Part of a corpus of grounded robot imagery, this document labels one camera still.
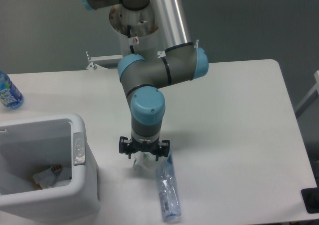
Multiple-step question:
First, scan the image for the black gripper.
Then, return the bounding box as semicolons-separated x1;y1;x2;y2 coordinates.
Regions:
119;136;170;161

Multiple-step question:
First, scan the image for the white paper wrapper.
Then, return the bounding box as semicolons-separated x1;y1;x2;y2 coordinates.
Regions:
132;152;157;172

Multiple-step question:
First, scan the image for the crushed clear plastic bottle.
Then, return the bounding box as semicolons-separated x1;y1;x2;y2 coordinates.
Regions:
156;152;181;224

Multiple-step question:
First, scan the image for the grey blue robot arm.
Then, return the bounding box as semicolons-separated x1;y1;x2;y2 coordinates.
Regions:
81;0;209;158

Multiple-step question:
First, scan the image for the trash inside the can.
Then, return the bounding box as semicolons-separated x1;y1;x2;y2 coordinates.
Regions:
32;165;72;189

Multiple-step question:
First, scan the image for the white plastic trash can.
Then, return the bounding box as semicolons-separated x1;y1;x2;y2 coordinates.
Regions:
0;113;101;224

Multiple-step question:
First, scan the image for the blue labelled water bottle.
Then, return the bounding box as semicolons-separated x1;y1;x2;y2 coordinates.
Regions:
0;71;24;110

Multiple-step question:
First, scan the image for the black clamp at table edge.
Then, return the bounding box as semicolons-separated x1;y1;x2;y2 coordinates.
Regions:
301;187;319;214

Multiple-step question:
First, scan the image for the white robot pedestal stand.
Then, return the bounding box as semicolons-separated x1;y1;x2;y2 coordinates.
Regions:
85;4;200;71

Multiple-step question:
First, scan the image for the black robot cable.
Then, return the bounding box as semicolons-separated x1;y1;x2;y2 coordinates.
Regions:
126;24;137;55

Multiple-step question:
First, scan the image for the white frame at right edge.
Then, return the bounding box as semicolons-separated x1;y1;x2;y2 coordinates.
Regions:
295;70;319;118

